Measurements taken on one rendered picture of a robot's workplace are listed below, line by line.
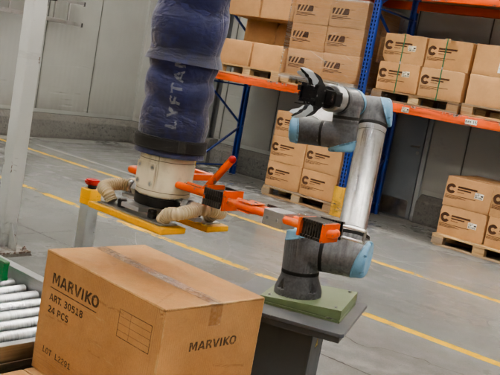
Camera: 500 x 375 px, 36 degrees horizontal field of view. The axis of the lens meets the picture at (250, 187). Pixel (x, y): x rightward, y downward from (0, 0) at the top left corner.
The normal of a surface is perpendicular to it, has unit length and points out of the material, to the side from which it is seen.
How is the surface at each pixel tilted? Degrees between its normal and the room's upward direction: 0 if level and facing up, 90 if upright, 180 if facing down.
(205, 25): 81
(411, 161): 90
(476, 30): 90
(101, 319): 90
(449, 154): 90
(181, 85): 70
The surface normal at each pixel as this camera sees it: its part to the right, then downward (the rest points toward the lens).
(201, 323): 0.71, 0.22
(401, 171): -0.62, 0.00
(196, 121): 0.61, -0.01
